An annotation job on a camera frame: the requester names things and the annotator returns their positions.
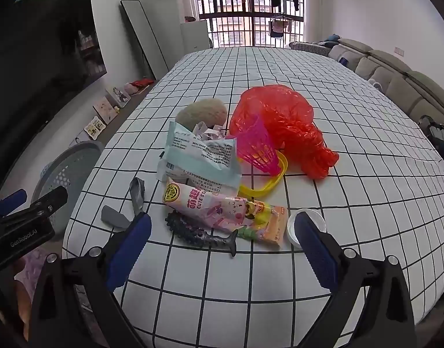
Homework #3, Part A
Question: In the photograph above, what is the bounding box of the beige sloth plush toy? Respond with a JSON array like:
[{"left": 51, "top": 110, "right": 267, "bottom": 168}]
[{"left": 175, "top": 98, "right": 228, "bottom": 131}]

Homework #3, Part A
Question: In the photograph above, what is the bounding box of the white round lid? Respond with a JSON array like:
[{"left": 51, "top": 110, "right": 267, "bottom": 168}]
[{"left": 286, "top": 208, "right": 327, "bottom": 251}]

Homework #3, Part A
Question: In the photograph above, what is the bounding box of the checkered white bed sheet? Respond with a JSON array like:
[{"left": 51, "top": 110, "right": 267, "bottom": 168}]
[{"left": 62, "top": 48, "right": 444, "bottom": 347}]

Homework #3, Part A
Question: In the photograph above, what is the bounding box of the grey perforated laundry basket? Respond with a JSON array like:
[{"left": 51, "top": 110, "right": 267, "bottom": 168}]
[{"left": 32, "top": 141, "right": 104, "bottom": 240}]

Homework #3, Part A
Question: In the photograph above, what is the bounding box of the pink plastic shuttlecock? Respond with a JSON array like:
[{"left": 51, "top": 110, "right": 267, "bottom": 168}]
[{"left": 229, "top": 114, "right": 281, "bottom": 176}]

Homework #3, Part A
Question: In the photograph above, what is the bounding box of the comic photo frame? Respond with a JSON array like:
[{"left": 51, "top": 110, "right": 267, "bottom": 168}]
[{"left": 84, "top": 116, "right": 106, "bottom": 140}]

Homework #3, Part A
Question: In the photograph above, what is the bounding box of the light blue wipes packet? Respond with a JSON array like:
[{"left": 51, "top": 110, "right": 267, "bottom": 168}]
[{"left": 156, "top": 122, "right": 242, "bottom": 196}]

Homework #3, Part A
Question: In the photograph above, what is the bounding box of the grey tv console shelf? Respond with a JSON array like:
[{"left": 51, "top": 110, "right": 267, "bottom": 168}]
[{"left": 96, "top": 83, "right": 155, "bottom": 146}]

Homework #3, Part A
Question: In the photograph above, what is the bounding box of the yellow plastic lid ring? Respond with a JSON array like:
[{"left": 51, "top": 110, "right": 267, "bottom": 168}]
[{"left": 238, "top": 150, "right": 290, "bottom": 200}]

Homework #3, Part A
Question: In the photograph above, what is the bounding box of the white cabinet by window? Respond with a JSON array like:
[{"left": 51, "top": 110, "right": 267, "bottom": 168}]
[{"left": 180, "top": 20, "right": 210, "bottom": 54}]

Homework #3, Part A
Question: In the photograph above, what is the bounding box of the pink drawing photo frame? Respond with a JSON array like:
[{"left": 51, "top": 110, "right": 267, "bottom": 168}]
[{"left": 93, "top": 97, "right": 117, "bottom": 125}]

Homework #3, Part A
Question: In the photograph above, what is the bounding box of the window security grille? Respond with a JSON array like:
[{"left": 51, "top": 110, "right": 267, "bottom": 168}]
[{"left": 197, "top": 0, "right": 305, "bottom": 48}]

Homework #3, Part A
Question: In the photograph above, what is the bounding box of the red plastic bag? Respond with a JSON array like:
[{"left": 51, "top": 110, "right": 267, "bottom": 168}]
[{"left": 229, "top": 85, "right": 339, "bottom": 180}]

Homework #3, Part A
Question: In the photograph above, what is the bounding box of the black backpack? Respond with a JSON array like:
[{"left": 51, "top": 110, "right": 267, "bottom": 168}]
[{"left": 418, "top": 115, "right": 444, "bottom": 160}]

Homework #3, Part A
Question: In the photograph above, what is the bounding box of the red cloth on shelf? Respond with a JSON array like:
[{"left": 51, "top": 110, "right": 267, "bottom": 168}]
[{"left": 132, "top": 78, "right": 154, "bottom": 90}]

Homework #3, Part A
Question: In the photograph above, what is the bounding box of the girl photo frame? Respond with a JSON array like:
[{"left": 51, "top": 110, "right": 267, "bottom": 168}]
[{"left": 105, "top": 86, "right": 131, "bottom": 108}]

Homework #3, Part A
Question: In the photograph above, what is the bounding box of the leaning floor mirror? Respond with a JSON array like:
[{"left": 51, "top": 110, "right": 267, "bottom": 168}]
[{"left": 121, "top": 0, "right": 169, "bottom": 81}]

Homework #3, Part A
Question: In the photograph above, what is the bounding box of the pink snack wrapper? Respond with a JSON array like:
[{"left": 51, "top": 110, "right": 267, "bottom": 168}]
[{"left": 163, "top": 179, "right": 287, "bottom": 246}]

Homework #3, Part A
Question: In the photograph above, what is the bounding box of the black wall television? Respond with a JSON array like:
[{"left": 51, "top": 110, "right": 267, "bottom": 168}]
[{"left": 0, "top": 0, "right": 106, "bottom": 189}]

